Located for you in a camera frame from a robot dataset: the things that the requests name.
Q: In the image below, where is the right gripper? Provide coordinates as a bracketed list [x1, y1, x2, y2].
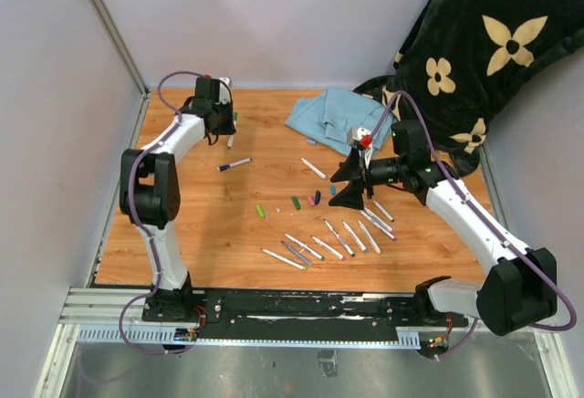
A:
[328, 147, 406, 210]

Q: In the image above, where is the white olive green marker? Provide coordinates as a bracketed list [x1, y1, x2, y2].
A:
[226, 111, 238, 150]

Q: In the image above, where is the magenta cap marker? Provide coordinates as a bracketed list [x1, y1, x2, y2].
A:
[360, 211, 397, 241]

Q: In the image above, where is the pink marker pen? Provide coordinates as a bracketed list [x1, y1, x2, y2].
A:
[364, 208, 393, 232]

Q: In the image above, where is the white slim marker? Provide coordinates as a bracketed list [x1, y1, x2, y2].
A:
[358, 220, 381, 255]

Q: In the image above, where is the black marker pen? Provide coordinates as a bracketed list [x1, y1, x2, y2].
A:
[372, 200, 395, 222]

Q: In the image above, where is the navy green marker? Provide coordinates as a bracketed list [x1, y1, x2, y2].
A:
[217, 157, 252, 172]

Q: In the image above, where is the light blue cap marker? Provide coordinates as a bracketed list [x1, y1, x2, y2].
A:
[342, 220, 368, 253]

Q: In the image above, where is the dark blue cap marker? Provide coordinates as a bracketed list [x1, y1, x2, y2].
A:
[323, 219, 356, 257]

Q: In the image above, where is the red pink cap marker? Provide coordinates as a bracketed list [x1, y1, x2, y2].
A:
[311, 236, 346, 260]

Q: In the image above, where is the green cap marker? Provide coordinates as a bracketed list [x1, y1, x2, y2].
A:
[284, 233, 325, 261]

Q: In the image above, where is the lavender marker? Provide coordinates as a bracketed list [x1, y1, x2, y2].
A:
[281, 241, 312, 267]

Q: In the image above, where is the light green pen cap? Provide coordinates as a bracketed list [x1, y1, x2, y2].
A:
[255, 204, 266, 218]

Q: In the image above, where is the light green marker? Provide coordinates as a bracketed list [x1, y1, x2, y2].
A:
[260, 248, 307, 270]

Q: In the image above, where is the grey blue cap marker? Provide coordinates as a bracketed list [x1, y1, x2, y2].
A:
[300, 157, 328, 180]

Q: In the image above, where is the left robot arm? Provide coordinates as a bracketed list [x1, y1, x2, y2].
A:
[119, 72, 235, 322]

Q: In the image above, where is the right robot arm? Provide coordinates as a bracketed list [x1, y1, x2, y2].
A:
[329, 120, 558, 336]

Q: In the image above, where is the light blue cloth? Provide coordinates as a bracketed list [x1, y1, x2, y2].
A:
[286, 88, 385, 156]

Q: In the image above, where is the black floral blanket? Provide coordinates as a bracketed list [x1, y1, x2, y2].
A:
[357, 0, 583, 176]

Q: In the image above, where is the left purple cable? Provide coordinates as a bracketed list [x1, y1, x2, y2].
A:
[117, 70, 209, 356]

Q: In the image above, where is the aluminium corner post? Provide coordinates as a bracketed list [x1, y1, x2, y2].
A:
[66, 0, 151, 98]

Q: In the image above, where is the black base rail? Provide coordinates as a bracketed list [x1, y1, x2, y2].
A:
[142, 288, 468, 344]

